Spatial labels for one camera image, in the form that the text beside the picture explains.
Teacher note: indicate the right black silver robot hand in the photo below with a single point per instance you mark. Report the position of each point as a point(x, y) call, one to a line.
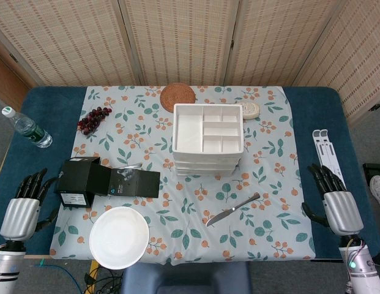
point(342, 211)

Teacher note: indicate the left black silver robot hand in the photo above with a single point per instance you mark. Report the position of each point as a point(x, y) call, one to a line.
point(20, 219)

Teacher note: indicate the blue padded robot base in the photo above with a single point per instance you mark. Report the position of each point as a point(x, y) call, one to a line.
point(183, 278)

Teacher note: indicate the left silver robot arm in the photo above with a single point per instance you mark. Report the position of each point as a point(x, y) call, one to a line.
point(7, 266)

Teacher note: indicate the black plastic tray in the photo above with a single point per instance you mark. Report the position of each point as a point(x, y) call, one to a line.
point(374, 170)

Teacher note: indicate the open black cardboard box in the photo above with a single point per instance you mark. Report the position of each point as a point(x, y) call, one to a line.
point(79, 180)

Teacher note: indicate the white drawer organizer box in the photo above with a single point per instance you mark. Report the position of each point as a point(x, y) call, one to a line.
point(188, 131)

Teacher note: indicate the white sneaker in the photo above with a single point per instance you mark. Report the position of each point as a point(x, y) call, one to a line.
point(378, 193)

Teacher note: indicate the white folding laptop stand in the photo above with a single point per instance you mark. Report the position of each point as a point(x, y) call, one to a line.
point(325, 150)

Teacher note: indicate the clear water bottle green label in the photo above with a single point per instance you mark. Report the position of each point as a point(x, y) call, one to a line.
point(27, 128)

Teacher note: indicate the white round plate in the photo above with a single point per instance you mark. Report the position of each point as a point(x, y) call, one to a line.
point(119, 237)

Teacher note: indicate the silver table knife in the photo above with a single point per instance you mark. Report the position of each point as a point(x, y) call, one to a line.
point(229, 210)

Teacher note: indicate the dark red grape bunch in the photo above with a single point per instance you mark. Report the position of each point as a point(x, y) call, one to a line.
point(91, 121)

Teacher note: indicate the beige round tape measure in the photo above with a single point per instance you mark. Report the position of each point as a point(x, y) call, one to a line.
point(251, 111)

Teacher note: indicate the floral patterned tablecloth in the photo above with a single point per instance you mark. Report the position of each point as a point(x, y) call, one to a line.
point(183, 214)

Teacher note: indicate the woven bamboo folding screen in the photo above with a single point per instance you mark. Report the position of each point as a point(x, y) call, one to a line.
point(183, 39)

